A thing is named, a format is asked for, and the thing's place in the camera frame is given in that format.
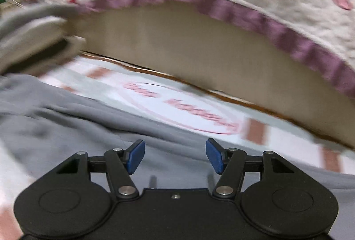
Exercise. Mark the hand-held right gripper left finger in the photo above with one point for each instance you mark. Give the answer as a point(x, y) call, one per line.
point(137, 158)

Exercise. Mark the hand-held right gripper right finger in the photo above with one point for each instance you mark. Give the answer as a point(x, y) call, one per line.
point(214, 156)

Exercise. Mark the grey garment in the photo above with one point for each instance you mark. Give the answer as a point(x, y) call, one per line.
point(83, 129)

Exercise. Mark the striped white bedsheet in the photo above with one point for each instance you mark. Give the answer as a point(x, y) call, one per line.
point(180, 106)

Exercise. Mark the beige mattress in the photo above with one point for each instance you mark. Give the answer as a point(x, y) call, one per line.
point(194, 48)

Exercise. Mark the brown bed frame edge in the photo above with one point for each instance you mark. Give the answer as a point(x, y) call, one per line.
point(235, 98)

